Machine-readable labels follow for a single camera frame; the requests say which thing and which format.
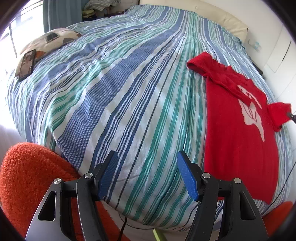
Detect red sweater white motif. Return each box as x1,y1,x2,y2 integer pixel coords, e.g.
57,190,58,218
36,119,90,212
187,52,291,203

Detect pile of folded clothes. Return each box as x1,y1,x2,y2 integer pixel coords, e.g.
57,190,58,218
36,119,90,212
82,0,121,21

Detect white wardrobe doors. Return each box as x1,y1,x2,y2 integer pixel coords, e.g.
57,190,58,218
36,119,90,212
263,27,296,105

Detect dark wooden nightstand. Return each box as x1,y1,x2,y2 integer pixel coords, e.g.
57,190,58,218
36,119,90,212
252,61,263,76

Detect orange fluffy garment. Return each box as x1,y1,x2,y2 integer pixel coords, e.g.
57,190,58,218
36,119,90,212
1,143,126,240

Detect cream padded headboard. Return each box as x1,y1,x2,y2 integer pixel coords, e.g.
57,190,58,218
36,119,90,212
139,0,248,43

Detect blue green striped bedspread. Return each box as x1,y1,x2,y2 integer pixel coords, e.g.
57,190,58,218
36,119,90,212
7,4,293,232

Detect black smartphone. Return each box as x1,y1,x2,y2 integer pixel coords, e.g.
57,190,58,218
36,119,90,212
18,49,37,81

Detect beige patterned cushion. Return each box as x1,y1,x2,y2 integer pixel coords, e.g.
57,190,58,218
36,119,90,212
15,28,82,76

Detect teal curtain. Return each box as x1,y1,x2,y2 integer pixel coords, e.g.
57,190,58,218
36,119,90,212
43,0,88,33

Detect wall socket with sticker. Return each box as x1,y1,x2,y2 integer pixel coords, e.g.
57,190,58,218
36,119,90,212
247,39,261,52

